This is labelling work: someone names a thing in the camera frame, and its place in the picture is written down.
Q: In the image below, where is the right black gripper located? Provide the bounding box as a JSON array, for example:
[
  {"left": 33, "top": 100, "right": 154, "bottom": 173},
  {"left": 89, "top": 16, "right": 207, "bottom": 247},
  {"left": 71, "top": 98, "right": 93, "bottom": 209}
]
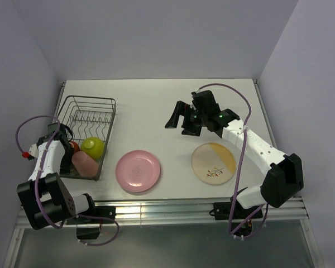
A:
[{"left": 165, "top": 100, "right": 207, "bottom": 137}]

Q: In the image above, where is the orange ceramic mug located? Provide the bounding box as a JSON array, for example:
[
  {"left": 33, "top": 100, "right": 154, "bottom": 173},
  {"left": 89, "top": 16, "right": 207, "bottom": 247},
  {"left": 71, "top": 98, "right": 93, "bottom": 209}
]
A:
[{"left": 69, "top": 141, "right": 80, "bottom": 154}]

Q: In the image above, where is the lime green bowl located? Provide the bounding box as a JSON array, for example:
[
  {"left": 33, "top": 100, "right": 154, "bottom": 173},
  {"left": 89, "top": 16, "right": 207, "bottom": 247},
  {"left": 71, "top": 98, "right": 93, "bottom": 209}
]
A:
[{"left": 80, "top": 137, "right": 104, "bottom": 161}]

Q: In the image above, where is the pink plastic cup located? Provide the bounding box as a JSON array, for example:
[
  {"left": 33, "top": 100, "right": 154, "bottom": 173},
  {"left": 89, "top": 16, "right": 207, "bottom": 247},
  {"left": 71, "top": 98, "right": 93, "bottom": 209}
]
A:
[{"left": 71, "top": 151, "right": 99, "bottom": 177}]

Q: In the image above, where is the cream floral plate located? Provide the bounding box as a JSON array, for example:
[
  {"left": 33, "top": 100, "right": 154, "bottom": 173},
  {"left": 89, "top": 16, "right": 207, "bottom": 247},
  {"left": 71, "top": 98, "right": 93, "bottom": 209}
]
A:
[{"left": 191, "top": 142, "right": 237, "bottom": 185}]

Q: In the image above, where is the pink plastic plate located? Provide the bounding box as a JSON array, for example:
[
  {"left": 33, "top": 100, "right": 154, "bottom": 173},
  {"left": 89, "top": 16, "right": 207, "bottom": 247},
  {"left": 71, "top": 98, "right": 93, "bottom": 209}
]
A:
[{"left": 115, "top": 150, "right": 161, "bottom": 193}]

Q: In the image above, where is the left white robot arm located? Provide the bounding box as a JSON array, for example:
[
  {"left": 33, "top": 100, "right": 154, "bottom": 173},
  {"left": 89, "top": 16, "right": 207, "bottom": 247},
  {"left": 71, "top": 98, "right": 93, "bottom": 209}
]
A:
[{"left": 17, "top": 123, "right": 98, "bottom": 230}]

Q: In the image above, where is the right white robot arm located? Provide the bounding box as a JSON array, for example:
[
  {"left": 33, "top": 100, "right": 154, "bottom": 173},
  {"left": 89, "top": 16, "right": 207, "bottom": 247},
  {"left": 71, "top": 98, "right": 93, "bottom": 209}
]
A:
[{"left": 165, "top": 90, "right": 304, "bottom": 218}]

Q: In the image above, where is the wire dish rack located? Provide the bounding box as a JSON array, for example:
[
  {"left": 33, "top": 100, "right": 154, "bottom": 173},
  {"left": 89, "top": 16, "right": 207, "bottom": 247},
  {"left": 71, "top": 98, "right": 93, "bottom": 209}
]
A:
[{"left": 56, "top": 95, "right": 116, "bottom": 181}]

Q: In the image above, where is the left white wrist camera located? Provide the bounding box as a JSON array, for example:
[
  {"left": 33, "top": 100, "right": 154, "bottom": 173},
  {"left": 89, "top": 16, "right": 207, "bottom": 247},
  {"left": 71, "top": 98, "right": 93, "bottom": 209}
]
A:
[{"left": 22, "top": 143, "right": 39, "bottom": 160}]

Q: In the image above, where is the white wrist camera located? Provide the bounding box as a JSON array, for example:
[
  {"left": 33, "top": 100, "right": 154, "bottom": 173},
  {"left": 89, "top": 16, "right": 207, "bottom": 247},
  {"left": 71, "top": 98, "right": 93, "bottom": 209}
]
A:
[
  {"left": 192, "top": 88, "right": 201, "bottom": 98},
  {"left": 22, "top": 143, "right": 39, "bottom": 160}
]

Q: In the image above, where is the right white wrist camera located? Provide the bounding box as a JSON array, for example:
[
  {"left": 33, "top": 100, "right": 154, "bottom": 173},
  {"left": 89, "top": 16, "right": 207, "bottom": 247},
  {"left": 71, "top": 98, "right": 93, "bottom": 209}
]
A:
[{"left": 192, "top": 88, "right": 201, "bottom": 98}]

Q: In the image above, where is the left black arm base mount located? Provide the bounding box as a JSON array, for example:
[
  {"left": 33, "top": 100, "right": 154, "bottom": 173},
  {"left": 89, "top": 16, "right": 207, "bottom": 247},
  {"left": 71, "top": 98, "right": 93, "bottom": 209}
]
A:
[{"left": 66, "top": 193, "right": 120, "bottom": 246}]

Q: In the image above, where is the aluminium table edge rail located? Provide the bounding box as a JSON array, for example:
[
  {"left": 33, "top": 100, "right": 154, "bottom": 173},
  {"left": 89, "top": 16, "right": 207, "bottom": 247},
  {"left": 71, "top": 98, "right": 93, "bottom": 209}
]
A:
[{"left": 13, "top": 195, "right": 309, "bottom": 228}]

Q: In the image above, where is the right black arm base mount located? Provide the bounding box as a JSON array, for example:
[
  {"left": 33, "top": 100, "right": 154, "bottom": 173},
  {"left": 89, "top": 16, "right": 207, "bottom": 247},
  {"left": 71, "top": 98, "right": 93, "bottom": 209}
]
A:
[{"left": 209, "top": 202, "right": 263, "bottom": 238}]

